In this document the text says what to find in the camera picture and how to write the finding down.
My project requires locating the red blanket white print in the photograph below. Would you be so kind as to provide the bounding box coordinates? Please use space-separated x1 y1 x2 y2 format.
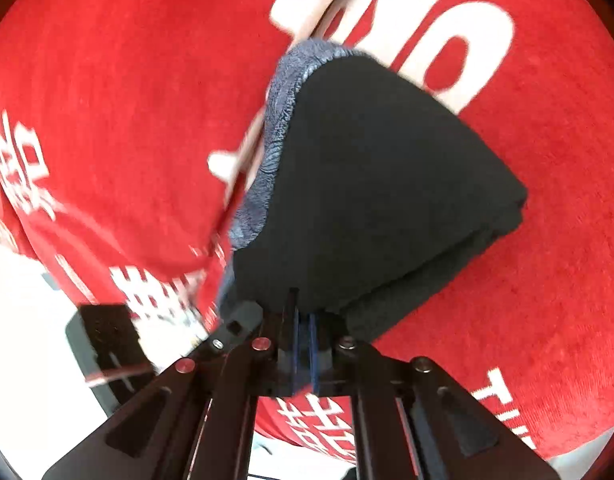
0 0 614 460

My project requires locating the black pants grey waistband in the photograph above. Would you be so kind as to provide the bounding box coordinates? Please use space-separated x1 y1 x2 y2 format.
216 39 528 341

